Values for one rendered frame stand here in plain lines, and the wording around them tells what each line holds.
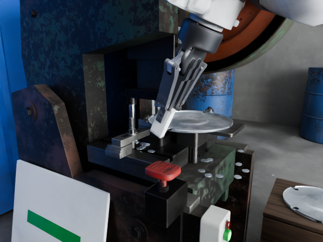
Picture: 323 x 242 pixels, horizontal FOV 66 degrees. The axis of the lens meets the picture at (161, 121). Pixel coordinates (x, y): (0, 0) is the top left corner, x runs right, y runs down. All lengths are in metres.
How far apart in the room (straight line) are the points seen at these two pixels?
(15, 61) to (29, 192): 0.94
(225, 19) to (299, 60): 3.66
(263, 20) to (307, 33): 2.98
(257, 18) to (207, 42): 0.70
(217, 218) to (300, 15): 0.45
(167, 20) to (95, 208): 0.60
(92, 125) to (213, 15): 0.63
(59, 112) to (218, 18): 0.66
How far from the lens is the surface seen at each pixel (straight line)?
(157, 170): 0.54
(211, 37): 0.43
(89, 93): 0.89
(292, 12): 0.41
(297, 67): 4.07
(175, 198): 0.58
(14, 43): 1.83
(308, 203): 1.33
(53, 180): 1.00
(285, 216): 1.22
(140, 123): 0.89
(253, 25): 1.12
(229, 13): 0.43
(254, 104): 4.21
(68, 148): 0.93
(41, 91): 0.97
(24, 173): 1.14
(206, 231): 0.65
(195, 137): 0.82
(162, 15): 0.69
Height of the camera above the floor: 0.99
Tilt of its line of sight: 14 degrees down
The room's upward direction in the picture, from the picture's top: straight up
